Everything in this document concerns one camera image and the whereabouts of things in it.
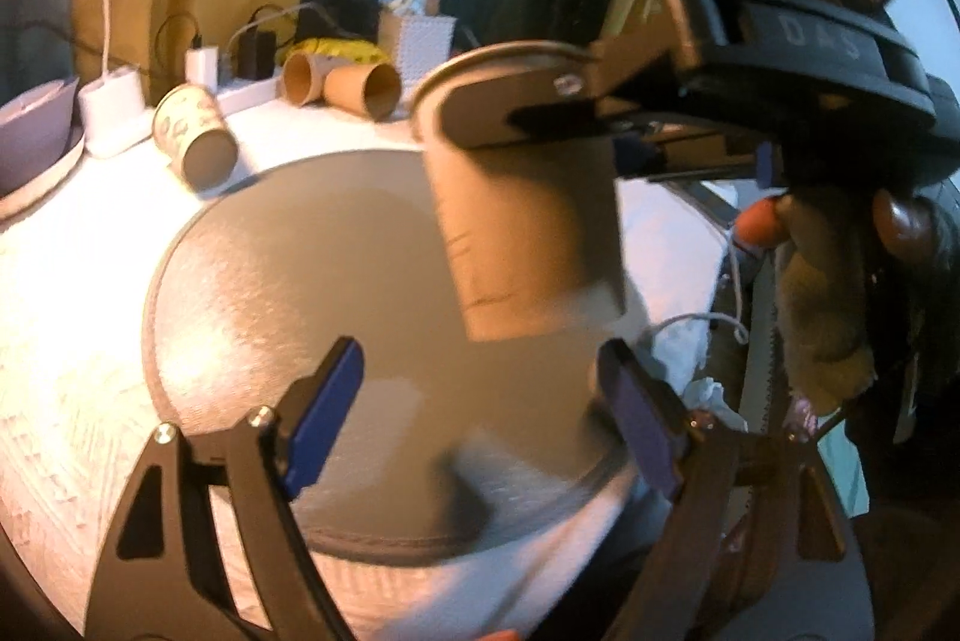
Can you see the plain brown paper cup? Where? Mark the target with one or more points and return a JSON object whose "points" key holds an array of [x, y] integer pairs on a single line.
{"points": [[301, 78], [525, 236], [364, 89]]}

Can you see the serrated saw blade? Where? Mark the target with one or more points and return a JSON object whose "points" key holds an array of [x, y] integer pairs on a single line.
{"points": [[761, 348]]}

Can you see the yellow patterned packet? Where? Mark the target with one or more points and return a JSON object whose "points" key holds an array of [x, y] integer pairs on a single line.
{"points": [[337, 50]]}

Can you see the purple bowl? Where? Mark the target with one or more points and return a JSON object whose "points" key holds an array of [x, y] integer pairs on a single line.
{"points": [[34, 134]]}

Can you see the white desk lamp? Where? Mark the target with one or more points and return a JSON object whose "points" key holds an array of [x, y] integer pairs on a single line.
{"points": [[112, 108]]}

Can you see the person's right hand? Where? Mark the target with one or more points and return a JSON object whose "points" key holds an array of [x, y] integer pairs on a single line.
{"points": [[904, 221]]}

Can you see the white woven box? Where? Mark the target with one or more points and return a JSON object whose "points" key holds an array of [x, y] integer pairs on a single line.
{"points": [[420, 48]]}

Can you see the black power adapter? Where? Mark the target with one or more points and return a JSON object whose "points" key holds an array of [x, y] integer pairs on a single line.
{"points": [[256, 54]]}

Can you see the round grey mat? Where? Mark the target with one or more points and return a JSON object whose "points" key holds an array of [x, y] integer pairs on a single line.
{"points": [[300, 311]]}

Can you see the white power strip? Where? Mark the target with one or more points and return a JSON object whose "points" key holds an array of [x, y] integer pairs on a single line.
{"points": [[251, 93]]}

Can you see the beige cloth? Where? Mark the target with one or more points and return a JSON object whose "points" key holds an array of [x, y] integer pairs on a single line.
{"points": [[821, 326]]}

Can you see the white plug charger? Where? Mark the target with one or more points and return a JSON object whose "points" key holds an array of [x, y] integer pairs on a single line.
{"points": [[201, 67]]}

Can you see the crumpled white tissue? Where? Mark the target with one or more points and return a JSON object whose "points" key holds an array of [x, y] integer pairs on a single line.
{"points": [[709, 397]]}

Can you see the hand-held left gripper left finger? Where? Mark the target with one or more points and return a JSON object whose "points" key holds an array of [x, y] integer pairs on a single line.
{"points": [[324, 420]]}

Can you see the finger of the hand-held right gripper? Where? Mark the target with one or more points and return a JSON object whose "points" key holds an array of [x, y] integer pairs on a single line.
{"points": [[675, 149], [525, 104]]}

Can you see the printed paper cup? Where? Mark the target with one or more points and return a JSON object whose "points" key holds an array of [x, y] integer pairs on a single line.
{"points": [[196, 131]]}

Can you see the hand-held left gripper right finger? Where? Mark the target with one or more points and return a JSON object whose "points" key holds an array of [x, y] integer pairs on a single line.
{"points": [[639, 420]]}

